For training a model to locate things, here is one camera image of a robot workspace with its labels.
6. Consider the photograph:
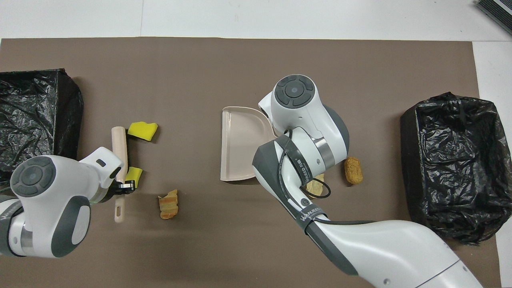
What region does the black bag lined bin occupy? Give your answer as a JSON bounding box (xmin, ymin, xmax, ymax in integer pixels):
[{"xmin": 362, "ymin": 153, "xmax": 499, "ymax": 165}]
[
  {"xmin": 400, "ymin": 92, "xmax": 512, "ymax": 246},
  {"xmin": 0, "ymin": 68, "xmax": 84, "ymax": 180}
]

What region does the brown paper table mat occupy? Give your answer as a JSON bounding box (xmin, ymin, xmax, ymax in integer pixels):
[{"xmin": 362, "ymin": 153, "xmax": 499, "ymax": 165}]
[{"xmin": 0, "ymin": 37, "xmax": 502, "ymax": 288}]

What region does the beige hand brush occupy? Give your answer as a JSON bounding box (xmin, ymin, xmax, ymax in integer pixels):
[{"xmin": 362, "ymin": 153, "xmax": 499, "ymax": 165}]
[{"xmin": 111, "ymin": 126, "xmax": 128, "ymax": 223}]

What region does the orange striped sponge scrap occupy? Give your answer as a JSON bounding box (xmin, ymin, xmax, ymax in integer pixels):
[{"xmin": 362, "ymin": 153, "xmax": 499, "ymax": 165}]
[{"xmin": 158, "ymin": 189, "xmax": 179, "ymax": 220}]

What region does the beige plastic dustpan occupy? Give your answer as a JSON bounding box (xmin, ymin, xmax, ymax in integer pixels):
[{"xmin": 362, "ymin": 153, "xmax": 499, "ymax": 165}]
[{"xmin": 220, "ymin": 106, "xmax": 277, "ymax": 183}]

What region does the large yellow sponge chunk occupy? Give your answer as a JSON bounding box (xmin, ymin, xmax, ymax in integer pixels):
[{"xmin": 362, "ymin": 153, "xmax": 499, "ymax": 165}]
[{"xmin": 127, "ymin": 122, "xmax": 158, "ymax": 142}]

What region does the cream sponge scrap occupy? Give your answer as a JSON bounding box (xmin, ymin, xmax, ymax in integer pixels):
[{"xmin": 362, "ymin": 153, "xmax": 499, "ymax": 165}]
[{"xmin": 307, "ymin": 175, "xmax": 325, "ymax": 199}]

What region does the brown oval sponge scrap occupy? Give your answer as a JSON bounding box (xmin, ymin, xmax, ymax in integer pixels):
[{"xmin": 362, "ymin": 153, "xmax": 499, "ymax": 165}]
[{"xmin": 344, "ymin": 157, "xmax": 364, "ymax": 185}]

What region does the dark grey ribbed device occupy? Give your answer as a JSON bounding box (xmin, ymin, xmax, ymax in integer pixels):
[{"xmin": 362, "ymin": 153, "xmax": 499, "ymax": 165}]
[{"xmin": 475, "ymin": 0, "xmax": 512, "ymax": 36}]

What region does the small yellow sponge chunk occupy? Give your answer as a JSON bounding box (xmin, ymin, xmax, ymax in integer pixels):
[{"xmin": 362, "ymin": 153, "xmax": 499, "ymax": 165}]
[{"xmin": 125, "ymin": 167, "xmax": 143, "ymax": 188}]

